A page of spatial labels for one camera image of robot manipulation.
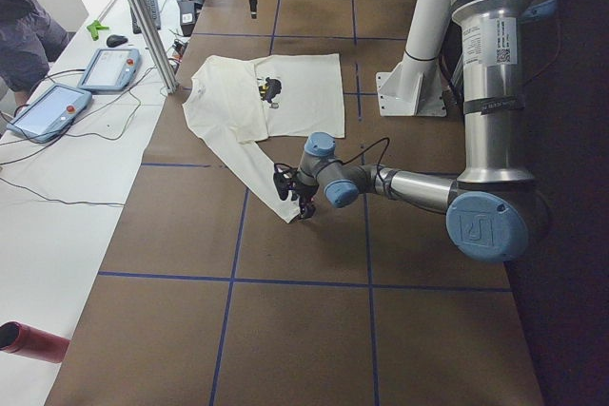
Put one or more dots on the white long-sleeve cat shirt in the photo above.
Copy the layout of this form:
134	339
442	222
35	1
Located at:
235	104

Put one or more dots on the small black box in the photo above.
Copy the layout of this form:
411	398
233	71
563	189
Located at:
188	16

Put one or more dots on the black computer mouse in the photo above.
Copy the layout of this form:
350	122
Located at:
116	40

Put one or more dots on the far blue teach pendant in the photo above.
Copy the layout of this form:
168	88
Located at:
110	70

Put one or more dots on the blue teach pendant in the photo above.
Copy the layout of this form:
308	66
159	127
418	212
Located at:
110	70
51	114

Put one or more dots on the green plastic clamp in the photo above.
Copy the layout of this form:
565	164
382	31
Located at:
94	28

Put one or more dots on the person in dark jacket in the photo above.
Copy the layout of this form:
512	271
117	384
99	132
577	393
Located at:
30	40

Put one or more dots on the near blue teach pendant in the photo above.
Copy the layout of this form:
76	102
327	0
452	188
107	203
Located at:
51	114

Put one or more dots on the red cylinder tube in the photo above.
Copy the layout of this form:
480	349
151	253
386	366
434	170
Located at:
29	342

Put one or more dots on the aluminium frame post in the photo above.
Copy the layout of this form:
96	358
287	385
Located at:
154	44

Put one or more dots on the white pedestal column base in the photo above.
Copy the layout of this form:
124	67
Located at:
414	86

